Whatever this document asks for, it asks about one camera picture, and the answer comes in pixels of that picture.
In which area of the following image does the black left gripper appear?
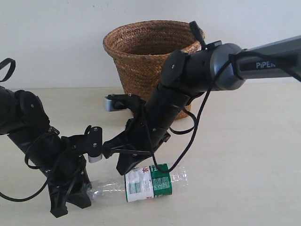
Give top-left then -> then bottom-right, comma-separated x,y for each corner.
42,136 -> 92,218

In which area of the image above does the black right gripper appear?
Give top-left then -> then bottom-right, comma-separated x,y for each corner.
102,117 -> 171,175

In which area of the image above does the clear plastic bottle green label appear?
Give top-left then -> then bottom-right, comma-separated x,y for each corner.
87,165 -> 188,204

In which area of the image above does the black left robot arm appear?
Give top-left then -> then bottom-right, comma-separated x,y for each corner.
0,87 -> 91,218

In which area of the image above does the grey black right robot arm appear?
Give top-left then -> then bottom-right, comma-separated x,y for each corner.
103,36 -> 301,175

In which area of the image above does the brown woven wicker basket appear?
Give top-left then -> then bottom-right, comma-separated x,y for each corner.
103,20 -> 206,120

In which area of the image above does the left wrist camera black silver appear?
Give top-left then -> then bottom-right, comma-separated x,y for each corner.
85,125 -> 103,163

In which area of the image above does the wrist camera black silver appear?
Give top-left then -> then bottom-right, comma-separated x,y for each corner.
104,94 -> 146,116
85,125 -> 103,163

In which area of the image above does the right wrist camera black silver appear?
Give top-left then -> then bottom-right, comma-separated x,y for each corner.
104,94 -> 146,116

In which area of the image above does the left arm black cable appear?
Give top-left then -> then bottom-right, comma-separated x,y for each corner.
0,57 -> 78,203

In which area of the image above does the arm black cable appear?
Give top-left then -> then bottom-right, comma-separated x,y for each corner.
0,57 -> 78,203
150,21 -> 301,174

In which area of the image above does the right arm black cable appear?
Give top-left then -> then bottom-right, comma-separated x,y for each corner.
150,21 -> 301,174

